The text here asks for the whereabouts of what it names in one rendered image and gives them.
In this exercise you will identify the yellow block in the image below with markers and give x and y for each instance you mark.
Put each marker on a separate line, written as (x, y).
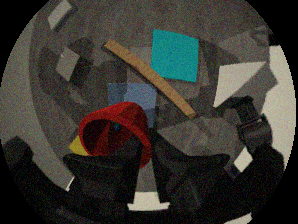
(76, 147)

